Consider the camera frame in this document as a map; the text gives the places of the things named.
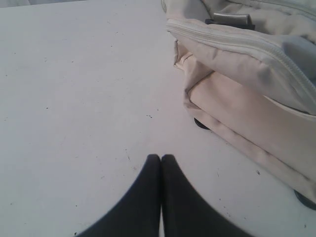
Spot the beige canvas duffel bag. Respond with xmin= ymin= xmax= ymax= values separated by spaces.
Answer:
xmin=161 ymin=0 xmax=316 ymax=209

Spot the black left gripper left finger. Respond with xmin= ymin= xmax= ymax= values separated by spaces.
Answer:
xmin=79 ymin=154 xmax=161 ymax=237

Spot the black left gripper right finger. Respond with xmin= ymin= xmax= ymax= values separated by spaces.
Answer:
xmin=160 ymin=155 xmax=251 ymax=237

